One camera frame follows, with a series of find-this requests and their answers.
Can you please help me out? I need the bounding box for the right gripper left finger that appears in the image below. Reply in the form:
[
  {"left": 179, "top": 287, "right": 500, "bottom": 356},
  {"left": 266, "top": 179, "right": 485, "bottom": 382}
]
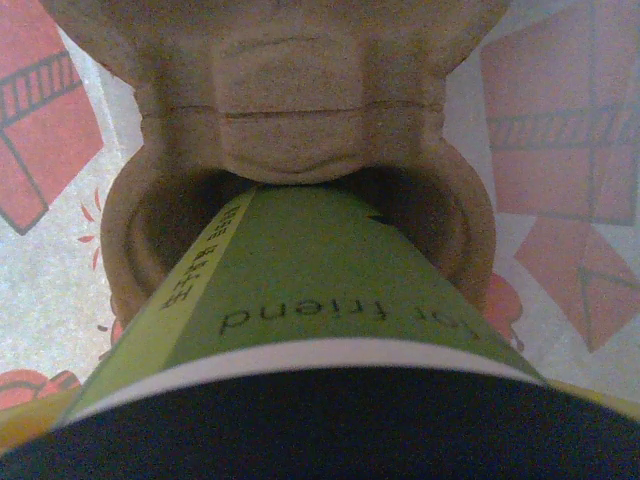
[{"left": 0, "top": 387, "right": 84, "bottom": 454}]

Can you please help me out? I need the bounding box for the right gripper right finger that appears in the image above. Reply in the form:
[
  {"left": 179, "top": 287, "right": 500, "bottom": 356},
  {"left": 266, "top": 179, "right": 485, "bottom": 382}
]
[{"left": 542, "top": 377, "right": 640, "bottom": 426}]

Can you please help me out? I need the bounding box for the green paper coffee cup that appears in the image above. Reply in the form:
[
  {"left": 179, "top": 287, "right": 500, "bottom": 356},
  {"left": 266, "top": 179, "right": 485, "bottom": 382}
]
[{"left": 62, "top": 185, "right": 549, "bottom": 426}]

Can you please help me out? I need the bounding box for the brown pulp cup carrier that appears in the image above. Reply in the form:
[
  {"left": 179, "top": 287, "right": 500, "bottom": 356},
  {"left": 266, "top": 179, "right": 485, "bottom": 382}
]
[{"left": 37, "top": 0, "right": 511, "bottom": 346}]

